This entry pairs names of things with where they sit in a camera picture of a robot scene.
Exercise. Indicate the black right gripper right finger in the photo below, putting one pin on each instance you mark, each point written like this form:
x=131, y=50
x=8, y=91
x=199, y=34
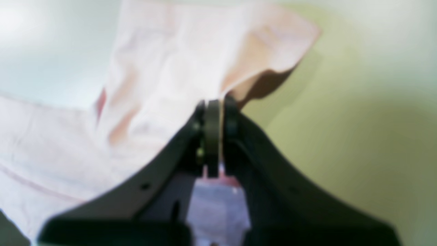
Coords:
x=286, y=208

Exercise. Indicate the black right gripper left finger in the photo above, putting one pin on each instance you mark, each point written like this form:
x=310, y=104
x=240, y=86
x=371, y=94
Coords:
x=150, y=208

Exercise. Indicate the pink T-shirt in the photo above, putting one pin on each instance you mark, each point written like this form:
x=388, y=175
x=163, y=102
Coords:
x=166, y=58

